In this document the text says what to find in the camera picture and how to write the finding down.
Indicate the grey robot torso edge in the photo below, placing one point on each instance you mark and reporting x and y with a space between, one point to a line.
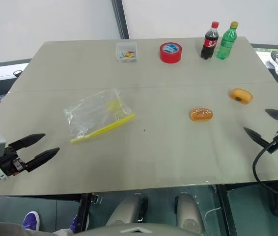
139 230

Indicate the orange doughnut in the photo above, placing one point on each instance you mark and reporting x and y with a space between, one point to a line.
241 96

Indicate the clear box of coloured bits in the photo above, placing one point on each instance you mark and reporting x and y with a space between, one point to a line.
126 52

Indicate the sesame bread bun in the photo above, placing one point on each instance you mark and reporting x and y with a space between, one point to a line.
202 114

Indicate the red tape roll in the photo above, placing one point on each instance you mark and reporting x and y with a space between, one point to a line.
170 52

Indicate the black metal table leg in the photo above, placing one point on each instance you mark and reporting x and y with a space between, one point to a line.
83 211
226 209

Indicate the clear yellow-zip plastic bag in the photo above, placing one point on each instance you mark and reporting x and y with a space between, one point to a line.
97 115

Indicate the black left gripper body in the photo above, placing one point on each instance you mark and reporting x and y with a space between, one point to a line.
12 163

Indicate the dark wall pillar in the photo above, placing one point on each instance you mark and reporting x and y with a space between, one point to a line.
120 18

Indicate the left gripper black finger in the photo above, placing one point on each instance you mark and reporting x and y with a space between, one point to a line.
28 139
44 155

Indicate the green bottle yellow cap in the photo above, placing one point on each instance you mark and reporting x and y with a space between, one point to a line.
227 43

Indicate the grey trousers of bystander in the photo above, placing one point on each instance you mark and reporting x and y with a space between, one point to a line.
18 230

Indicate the purple shoe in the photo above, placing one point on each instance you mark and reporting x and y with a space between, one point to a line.
75 223
31 220

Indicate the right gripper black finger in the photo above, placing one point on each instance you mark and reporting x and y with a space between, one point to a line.
276 114
257 137

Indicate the rounded grey robot leg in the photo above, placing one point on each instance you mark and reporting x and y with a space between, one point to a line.
189 212
126 210

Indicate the cola bottle red cap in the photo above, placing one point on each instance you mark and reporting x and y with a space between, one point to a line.
209 43

